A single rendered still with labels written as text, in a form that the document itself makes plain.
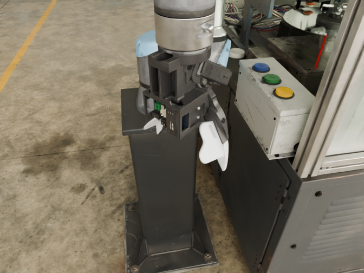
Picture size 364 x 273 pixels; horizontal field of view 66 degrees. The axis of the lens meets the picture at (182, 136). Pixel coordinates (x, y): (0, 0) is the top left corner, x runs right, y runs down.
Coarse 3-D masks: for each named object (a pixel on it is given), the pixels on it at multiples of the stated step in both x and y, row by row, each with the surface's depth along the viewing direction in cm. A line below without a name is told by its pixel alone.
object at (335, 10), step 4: (324, 4) 94; (328, 4) 94; (332, 4) 94; (336, 4) 92; (340, 4) 92; (336, 8) 93; (340, 8) 90; (344, 8) 93; (332, 12) 95; (336, 12) 94; (340, 12) 94
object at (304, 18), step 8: (304, 8) 108; (312, 8) 108; (288, 16) 100; (296, 16) 100; (304, 16) 100; (312, 16) 100; (296, 24) 93; (304, 24) 93; (312, 24) 93; (320, 24) 93; (328, 24) 93; (312, 32) 87; (320, 32) 87; (328, 32) 87; (336, 32) 87
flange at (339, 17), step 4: (328, 12) 95; (320, 16) 97; (324, 16) 96; (328, 16) 95; (332, 16) 94; (336, 16) 93; (340, 16) 93; (320, 20) 95; (324, 20) 94; (328, 20) 93; (332, 20) 93; (336, 20) 93; (340, 20) 93; (332, 24) 92; (336, 24) 92; (340, 24) 92
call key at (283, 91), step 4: (276, 88) 69; (280, 88) 69; (284, 88) 69; (288, 88) 69; (276, 92) 68; (280, 92) 67; (284, 92) 67; (288, 92) 67; (292, 92) 67; (284, 96) 67; (288, 96) 67
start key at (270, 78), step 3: (267, 75) 74; (270, 75) 74; (273, 75) 74; (276, 75) 74; (264, 78) 73; (267, 78) 73; (270, 78) 73; (273, 78) 73; (276, 78) 73; (279, 78) 73; (267, 81) 73; (270, 81) 72; (273, 81) 72; (276, 81) 72
